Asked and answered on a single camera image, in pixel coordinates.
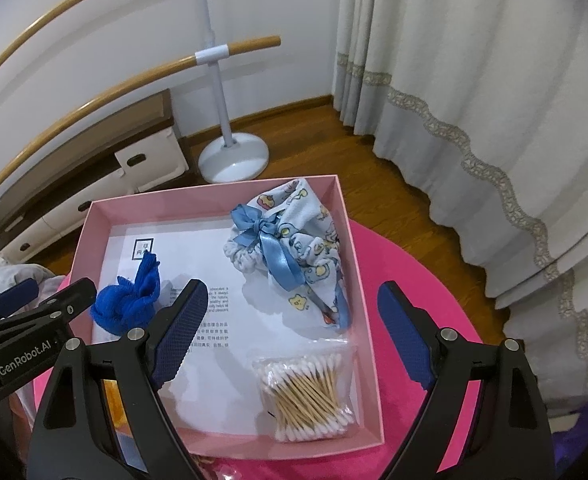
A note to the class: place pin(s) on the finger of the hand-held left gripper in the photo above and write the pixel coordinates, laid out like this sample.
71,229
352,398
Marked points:
64,305
16,296

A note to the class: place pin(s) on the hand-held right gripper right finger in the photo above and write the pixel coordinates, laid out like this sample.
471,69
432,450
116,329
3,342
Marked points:
408,335

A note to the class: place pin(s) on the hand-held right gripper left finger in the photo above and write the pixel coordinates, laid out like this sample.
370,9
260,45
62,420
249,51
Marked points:
184,325

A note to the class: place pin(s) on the blue mesh bath sponge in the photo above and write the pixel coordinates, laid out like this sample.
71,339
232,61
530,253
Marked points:
124,305

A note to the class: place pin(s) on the yellow crochet pouch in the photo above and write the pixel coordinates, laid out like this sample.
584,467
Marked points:
114,405

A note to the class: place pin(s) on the pink cardboard box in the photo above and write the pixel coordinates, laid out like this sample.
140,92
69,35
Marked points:
174,207

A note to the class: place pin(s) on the bag of cotton swabs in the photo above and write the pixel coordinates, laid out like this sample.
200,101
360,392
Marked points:
304,395

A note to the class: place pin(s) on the light blue towel cap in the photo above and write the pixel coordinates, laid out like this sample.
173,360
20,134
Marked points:
129,452

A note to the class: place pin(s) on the beige scrunchie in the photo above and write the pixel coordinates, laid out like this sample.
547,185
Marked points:
205,464

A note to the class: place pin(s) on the printed pouch with blue ribbon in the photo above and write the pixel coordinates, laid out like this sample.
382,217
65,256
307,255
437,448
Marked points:
304,210

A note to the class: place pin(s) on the grey quilted blanket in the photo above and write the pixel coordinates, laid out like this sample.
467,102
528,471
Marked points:
29,272

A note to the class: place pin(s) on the white printed paper sheet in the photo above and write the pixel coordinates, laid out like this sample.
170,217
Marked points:
209,260

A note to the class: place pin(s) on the white and brown bench cabinet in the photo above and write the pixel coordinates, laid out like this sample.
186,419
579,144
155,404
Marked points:
144,160

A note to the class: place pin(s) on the purple cloth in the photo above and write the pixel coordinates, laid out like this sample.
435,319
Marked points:
583,430

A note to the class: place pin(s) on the cream curtain with lace trim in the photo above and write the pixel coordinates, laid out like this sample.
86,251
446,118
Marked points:
473,85

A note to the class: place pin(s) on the long wooden barre bar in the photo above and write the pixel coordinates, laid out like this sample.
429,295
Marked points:
31,26

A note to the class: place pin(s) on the short wooden barre bar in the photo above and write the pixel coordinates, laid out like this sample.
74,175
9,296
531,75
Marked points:
254,45

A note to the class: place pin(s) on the white barre post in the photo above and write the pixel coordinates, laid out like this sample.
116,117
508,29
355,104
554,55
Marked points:
234,160

